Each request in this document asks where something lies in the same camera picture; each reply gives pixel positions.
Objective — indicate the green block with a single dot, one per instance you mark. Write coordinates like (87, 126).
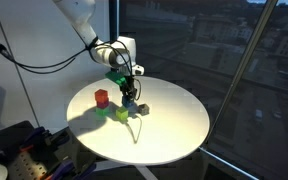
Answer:
(102, 111)

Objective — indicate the round white table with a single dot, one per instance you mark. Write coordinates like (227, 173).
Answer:
(176, 125)

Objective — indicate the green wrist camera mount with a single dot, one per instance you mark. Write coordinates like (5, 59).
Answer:
(116, 77)

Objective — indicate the blue block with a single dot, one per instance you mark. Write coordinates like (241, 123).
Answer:
(128, 103)

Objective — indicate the yellow block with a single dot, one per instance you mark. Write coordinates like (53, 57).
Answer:
(122, 113)

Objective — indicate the orange block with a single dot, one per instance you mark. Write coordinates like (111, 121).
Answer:
(101, 95)

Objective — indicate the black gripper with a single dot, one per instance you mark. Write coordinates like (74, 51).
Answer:
(128, 89)

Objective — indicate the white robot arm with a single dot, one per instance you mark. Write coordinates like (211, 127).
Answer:
(120, 54)

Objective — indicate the lower orange-tipped spring clamp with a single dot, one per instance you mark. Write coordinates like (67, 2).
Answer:
(67, 171)

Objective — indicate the upper orange-tipped spring clamp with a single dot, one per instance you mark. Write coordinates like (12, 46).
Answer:
(36, 138)

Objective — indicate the orange-tipped spring clamp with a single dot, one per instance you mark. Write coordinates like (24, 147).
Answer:
(67, 171)
(36, 138)

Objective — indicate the gray block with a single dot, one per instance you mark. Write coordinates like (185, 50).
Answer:
(143, 109)

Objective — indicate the magenta block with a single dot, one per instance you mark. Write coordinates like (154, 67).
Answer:
(103, 104)

